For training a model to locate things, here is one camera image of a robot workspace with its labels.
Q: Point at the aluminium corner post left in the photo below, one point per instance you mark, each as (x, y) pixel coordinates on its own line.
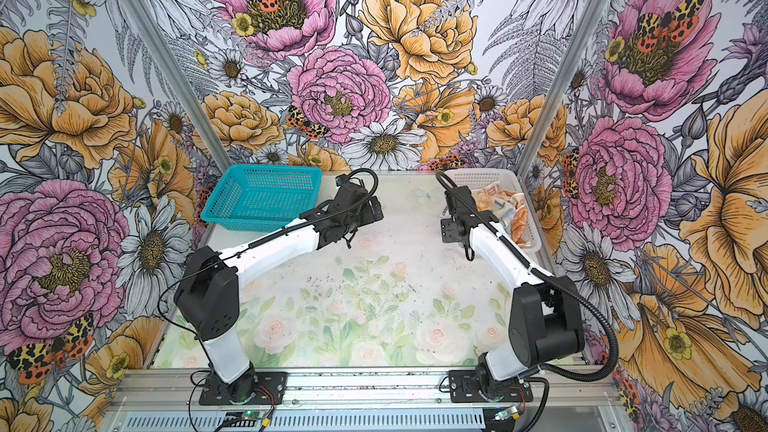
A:
(151, 33)

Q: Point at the aluminium corner post right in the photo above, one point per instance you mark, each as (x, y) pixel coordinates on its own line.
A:
(581, 35)

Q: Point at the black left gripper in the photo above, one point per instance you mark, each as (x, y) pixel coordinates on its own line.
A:
(368, 213)

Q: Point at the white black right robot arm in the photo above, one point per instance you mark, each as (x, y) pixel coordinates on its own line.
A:
(545, 321)

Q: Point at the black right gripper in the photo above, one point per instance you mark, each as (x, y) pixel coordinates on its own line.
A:
(448, 234)

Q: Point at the aluminium front rail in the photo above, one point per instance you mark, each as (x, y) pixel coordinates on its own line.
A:
(362, 399)

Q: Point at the white plastic laundry basket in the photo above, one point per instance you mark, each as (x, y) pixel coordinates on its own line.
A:
(478, 178)

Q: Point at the orange and white towel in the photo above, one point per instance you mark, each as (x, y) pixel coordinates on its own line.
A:
(508, 207)

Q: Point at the teal plastic basket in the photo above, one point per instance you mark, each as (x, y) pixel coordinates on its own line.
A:
(262, 198)

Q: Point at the aluminium corner post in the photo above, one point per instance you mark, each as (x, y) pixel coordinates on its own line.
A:
(581, 35)
(151, 33)

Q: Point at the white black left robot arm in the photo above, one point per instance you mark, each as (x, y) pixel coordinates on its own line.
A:
(208, 295)

